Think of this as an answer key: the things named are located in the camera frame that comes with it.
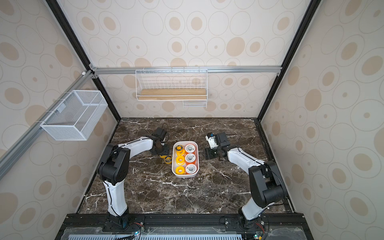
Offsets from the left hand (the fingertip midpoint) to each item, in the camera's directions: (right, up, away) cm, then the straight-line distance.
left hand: (167, 150), depth 99 cm
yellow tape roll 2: (+9, -11, -9) cm, 17 cm away
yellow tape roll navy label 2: (+1, -5, -3) cm, 6 cm away
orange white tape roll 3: (+16, -10, -11) cm, 22 cm away
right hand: (+25, -1, -8) cm, 26 cm away
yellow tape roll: (+9, -6, -4) cm, 11 cm away
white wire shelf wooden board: (+14, +43, 0) cm, 46 cm away
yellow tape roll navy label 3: (-3, -4, -2) cm, 5 cm away
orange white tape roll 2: (+16, -4, -7) cm, 18 cm away
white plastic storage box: (+5, -4, -10) cm, 12 cm away
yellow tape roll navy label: (+8, 0, -2) cm, 9 cm away
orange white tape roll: (+15, +1, -2) cm, 15 cm away
